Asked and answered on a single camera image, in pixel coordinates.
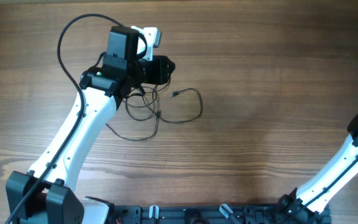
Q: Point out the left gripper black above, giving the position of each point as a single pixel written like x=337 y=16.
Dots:
x=161 y=74

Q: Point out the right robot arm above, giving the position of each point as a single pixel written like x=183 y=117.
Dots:
x=306 y=203

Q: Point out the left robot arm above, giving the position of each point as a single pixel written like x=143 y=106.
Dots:
x=45 y=193

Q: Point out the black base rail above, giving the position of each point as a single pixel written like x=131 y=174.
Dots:
x=257 y=214

